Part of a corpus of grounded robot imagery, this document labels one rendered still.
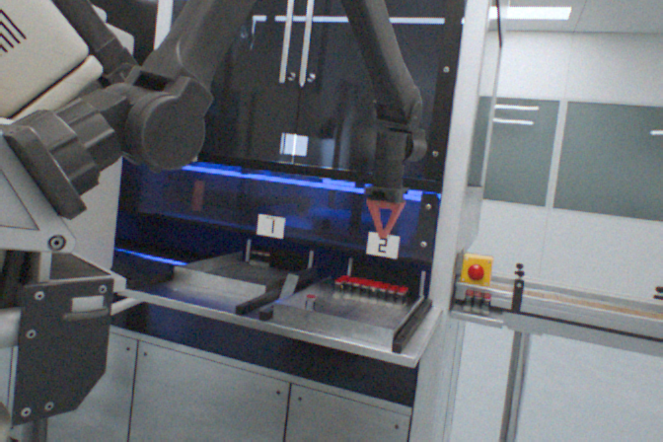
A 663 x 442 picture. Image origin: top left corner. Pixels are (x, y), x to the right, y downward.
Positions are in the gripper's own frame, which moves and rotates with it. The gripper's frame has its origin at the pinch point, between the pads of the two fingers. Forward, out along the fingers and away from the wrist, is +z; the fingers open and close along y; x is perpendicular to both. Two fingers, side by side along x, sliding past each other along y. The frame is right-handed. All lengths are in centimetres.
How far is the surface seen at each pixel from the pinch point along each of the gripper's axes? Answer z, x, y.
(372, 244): 9.5, 11.5, 36.2
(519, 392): 47, -30, 49
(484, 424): 119, -22, 165
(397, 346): 20.3, -5.6, -4.2
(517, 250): 82, -34, 493
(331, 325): 19.8, 8.8, -1.5
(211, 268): 21, 55, 26
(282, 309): 18.6, 19.8, -1.3
